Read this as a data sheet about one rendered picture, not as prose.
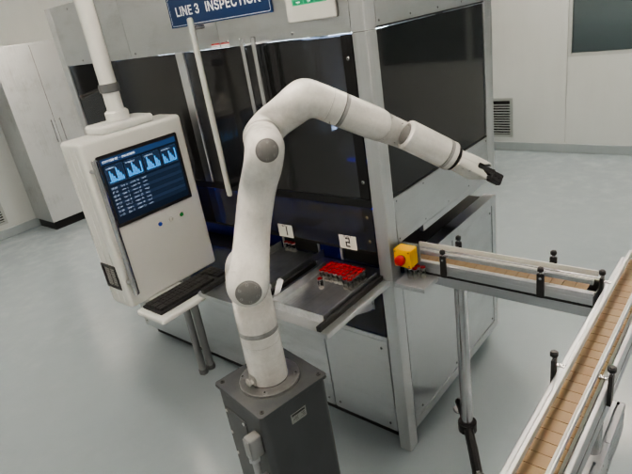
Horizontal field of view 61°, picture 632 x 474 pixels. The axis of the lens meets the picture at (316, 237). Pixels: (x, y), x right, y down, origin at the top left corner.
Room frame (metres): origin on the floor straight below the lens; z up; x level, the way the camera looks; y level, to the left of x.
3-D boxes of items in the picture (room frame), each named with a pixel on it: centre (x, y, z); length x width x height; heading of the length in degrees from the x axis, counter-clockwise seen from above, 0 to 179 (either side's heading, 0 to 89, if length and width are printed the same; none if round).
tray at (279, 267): (2.11, 0.19, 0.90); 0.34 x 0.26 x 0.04; 137
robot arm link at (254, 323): (1.41, 0.22, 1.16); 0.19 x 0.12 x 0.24; 7
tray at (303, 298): (1.81, 0.00, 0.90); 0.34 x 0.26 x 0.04; 137
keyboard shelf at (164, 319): (2.20, 0.64, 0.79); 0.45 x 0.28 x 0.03; 137
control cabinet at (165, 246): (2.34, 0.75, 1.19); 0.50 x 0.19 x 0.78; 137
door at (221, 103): (2.32, 0.26, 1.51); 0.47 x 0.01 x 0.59; 47
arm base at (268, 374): (1.38, 0.22, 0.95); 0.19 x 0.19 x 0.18
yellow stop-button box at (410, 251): (1.80, -0.33, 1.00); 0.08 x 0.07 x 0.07; 137
